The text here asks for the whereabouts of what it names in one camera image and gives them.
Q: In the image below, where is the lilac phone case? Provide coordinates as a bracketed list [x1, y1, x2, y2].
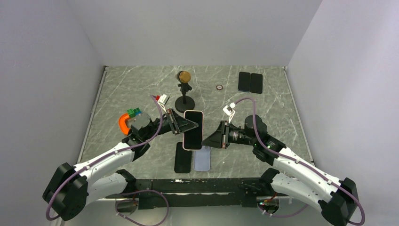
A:
[193, 146, 211, 171]

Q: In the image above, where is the blue smartphone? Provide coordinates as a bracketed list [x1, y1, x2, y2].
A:
[238, 72, 251, 92]

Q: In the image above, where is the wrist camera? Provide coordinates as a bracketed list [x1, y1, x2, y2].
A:
[223, 102, 236, 123]
[156, 94, 169, 108]

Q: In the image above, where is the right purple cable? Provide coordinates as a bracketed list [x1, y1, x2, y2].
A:
[232, 97, 366, 226]

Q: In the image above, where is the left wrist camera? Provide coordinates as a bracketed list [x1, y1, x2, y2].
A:
[156, 94, 169, 108]

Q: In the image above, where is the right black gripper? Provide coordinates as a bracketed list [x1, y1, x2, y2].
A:
[201, 121, 257, 149]

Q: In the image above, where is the orange toy with blocks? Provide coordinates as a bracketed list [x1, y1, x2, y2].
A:
[118, 108, 142, 135]

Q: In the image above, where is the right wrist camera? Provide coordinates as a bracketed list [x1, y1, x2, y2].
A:
[223, 102, 236, 123]

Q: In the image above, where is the black phone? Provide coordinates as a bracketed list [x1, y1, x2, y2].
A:
[250, 73, 263, 94]

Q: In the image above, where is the black phone case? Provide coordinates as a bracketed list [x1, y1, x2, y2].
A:
[174, 142, 192, 174]

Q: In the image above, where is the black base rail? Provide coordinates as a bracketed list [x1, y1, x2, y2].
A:
[107, 178, 279, 210]

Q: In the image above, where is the black stand with gold disc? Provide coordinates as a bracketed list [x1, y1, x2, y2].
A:
[175, 71, 195, 113]

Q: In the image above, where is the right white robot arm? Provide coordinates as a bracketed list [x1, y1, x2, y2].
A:
[202, 115, 359, 226]

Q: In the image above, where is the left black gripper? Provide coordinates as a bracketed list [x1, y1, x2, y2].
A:
[143, 108, 199, 141]

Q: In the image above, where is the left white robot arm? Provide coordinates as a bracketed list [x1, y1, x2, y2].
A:
[42, 108, 199, 221]

